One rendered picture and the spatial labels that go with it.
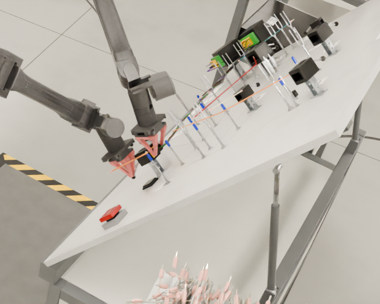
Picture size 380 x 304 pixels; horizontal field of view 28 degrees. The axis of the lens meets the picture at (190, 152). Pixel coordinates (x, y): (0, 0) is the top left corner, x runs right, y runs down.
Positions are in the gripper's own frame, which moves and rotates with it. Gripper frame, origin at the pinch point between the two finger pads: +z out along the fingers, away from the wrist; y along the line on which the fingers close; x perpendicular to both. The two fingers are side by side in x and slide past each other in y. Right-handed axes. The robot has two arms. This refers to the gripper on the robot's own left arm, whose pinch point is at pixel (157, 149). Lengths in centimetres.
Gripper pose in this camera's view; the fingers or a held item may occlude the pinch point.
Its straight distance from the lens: 218.6
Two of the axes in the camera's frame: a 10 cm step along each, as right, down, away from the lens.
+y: 4.3, -5.1, 7.4
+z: 2.6, 8.6, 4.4
